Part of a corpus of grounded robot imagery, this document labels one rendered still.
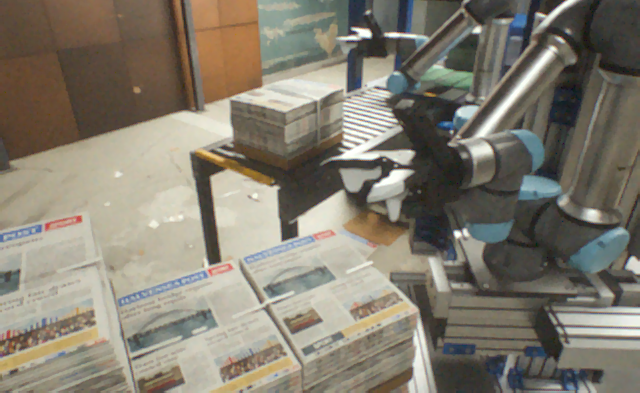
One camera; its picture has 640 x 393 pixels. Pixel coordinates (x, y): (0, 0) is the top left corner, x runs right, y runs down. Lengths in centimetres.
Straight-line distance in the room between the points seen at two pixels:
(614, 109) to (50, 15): 402
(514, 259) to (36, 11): 390
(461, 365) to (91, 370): 132
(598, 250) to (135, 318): 94
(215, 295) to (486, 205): 61
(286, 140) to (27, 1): 306
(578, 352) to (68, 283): 104
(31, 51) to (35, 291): 358
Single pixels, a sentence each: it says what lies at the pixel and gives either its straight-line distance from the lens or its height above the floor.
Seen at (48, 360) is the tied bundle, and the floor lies 106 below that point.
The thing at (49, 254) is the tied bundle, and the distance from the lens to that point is 86.
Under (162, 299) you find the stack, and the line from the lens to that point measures 104.
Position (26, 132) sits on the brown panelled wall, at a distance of 436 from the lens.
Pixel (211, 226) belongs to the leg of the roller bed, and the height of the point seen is 45.
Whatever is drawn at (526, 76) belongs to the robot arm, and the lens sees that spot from 90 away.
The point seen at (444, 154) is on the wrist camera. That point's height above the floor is 125.
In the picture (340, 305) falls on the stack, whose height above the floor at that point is 83.
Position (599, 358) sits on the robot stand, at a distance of 123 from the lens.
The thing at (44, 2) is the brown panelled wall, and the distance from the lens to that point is 429.
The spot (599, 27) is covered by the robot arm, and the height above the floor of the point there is 140.
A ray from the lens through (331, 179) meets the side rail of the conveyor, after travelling 161.
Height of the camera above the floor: 150
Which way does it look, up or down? 28 degrees down
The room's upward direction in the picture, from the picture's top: straight up
